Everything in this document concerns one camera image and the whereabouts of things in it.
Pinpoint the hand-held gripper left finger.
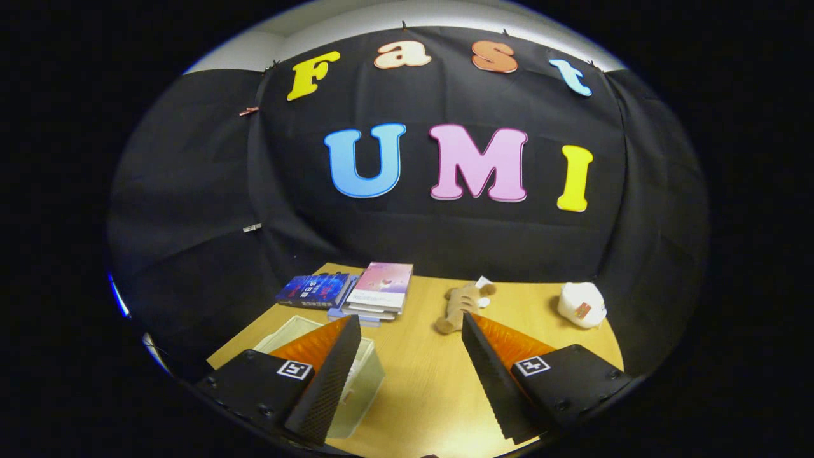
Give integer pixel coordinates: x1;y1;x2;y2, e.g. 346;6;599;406
194;314;363;447

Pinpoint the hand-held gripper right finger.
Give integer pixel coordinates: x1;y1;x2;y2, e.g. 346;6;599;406
461;312;633;446

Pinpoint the green fabric storage box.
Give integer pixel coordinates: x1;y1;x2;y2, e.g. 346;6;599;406
252;314;387;440

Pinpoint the brown plush toy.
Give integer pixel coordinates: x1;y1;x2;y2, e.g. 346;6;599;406
434;276;499;336

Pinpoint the white thin book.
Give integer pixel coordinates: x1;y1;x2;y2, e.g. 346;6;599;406
343;304;403;319

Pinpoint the blue cover book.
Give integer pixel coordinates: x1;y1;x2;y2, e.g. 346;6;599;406
275;272;353;311

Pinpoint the white plush toy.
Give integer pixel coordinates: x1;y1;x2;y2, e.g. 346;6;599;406
557;281;609;330

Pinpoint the pink cover book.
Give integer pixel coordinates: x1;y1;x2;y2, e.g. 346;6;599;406
346;261;415;311

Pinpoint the computer monitor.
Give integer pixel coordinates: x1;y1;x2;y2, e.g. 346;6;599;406
108;273;132;318

